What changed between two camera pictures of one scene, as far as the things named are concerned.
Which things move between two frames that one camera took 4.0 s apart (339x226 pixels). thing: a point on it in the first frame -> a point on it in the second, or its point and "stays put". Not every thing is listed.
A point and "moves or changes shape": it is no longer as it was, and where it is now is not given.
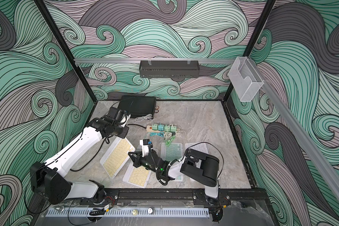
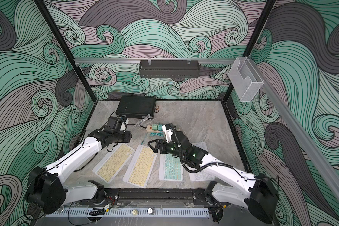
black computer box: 138,106 stays put
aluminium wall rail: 138,61 stays put
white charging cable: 148,117 moves or changes shape
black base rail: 227,197 stays put
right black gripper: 138,161 -> 160,143
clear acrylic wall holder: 246,78 stays put
